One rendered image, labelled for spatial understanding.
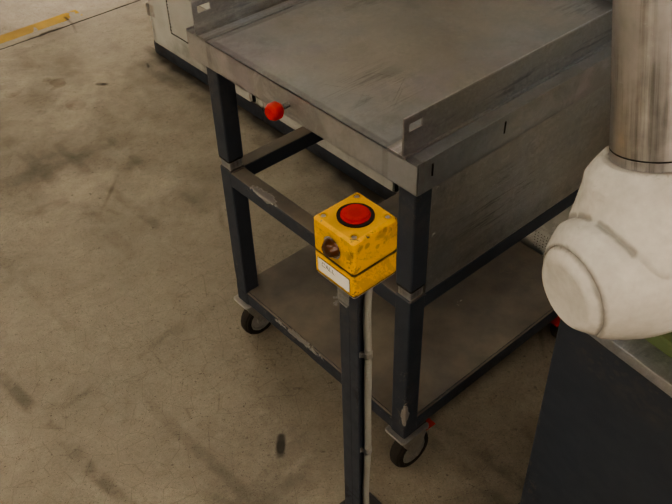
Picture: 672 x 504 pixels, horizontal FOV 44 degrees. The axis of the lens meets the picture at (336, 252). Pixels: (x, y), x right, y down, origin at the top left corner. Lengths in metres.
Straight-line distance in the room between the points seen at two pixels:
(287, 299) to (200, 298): 0.36
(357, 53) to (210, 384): 0.92
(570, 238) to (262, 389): 1.25
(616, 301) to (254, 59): 0.87
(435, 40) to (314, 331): 0.72
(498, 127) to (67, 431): 1.23
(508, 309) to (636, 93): 1.17
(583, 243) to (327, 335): 1.09
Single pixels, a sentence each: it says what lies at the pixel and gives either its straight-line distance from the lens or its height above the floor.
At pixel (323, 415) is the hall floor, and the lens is 2.00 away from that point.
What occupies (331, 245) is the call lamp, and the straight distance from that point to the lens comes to 1.07.
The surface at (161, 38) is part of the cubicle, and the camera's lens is 3.36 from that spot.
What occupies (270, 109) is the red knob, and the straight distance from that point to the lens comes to 1.44.
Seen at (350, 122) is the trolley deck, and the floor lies 0.85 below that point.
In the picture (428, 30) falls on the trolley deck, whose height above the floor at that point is 0.85.
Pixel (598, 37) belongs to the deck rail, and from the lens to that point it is 1.61.
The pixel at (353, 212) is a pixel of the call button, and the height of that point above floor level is 0.91.
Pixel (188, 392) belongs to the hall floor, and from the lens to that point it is 2.08.
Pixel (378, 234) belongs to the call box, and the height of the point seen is 0.89.
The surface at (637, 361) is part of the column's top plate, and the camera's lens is 1.16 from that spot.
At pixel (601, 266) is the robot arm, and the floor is 0.99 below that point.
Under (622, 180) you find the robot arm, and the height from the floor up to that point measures 1.06.
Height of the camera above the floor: 1.58
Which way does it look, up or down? 41 degrees down
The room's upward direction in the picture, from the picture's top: 2 degrees counter-clockwise
